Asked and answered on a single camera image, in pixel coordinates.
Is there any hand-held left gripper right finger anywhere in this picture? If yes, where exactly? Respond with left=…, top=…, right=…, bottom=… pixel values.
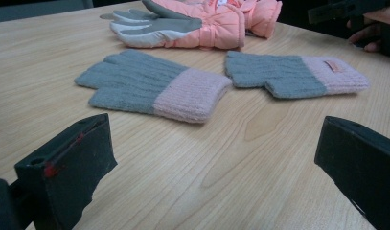
left=314, top=115, right=390, bottom=230

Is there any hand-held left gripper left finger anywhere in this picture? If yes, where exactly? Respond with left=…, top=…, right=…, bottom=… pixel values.
left=13, top=112, right=118, bottom=230

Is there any pink padded ski glove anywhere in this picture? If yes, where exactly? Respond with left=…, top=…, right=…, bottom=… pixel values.
left=239, top=0, right=284, bottom=40
left=100, top=0, right=247, bottom=51

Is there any grey pink knitted glove with label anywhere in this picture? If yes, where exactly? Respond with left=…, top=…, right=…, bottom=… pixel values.
left=223, top=50, right=371, bottom=100

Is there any grey and pink knitted glove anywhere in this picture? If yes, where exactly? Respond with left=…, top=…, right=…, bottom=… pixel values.
left=73, top=48, right=234, bottom=125

